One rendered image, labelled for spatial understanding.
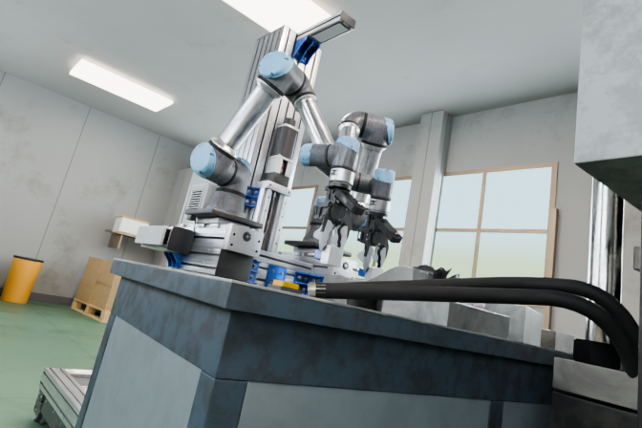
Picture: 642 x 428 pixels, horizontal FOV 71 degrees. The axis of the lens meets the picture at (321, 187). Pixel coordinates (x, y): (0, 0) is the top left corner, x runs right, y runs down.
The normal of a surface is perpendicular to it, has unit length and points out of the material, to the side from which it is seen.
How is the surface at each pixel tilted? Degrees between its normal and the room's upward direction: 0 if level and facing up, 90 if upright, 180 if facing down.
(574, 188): 90
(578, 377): 90
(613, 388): 90
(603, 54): 90
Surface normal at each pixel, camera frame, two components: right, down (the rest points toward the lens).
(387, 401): 0.59, -0.08
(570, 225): -0.72, -0.31
